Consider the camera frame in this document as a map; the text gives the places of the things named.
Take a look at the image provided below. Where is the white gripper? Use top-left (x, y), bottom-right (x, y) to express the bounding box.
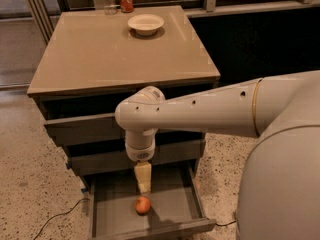
top-left (125, 142), bottom-right (155, 195)

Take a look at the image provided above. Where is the orange fruit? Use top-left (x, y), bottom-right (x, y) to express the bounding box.
top-left (134, 196), bottom-right (151, 215)

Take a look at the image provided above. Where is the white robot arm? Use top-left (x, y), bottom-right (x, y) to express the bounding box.
top-left (115, 71), bottom-right (320, 240)

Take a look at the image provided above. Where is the grey open bottom drawer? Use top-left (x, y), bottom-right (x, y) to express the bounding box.
top-left (88, 162), bottom-right (215, 240)

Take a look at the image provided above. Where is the grey middle drawer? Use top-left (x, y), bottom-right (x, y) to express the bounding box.
top-left (71, 139), bottom-right (206, 176)

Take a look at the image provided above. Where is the grey top drawer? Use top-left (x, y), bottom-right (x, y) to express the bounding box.
top-left (43, 100), bottom-right (218, 147)

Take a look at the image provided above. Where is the grey drawer cabinet beige top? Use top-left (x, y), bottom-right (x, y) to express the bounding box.
top-left (27, 6), bottom-right (220, 172)

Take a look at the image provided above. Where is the white paper bowl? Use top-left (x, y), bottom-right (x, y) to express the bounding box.
top-left (128, 14), bottom-right (164, 36)

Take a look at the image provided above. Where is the black cable left floor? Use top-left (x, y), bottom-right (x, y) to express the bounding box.
top-left (32, 197), bottom-right (90, 240)

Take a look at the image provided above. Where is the black cables right floor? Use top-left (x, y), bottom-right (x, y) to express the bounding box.
top-left (215, 219), bottom-right (238, 228)

